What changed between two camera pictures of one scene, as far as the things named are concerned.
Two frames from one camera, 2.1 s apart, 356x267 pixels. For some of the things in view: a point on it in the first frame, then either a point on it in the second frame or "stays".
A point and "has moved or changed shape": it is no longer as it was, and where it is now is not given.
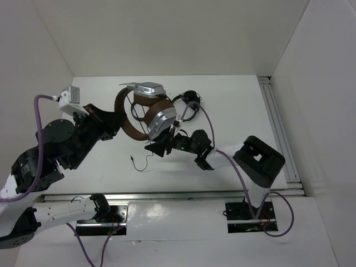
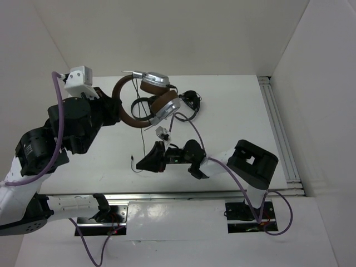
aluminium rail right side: x=294 y=178 stays
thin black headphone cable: x=151 y=144 → x=142 y=129
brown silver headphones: x=160 y=115 has moved or changed shape
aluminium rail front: x=84 y=196 stays
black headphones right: x=193 y=99 stays
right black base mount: x=241 y=211 stays
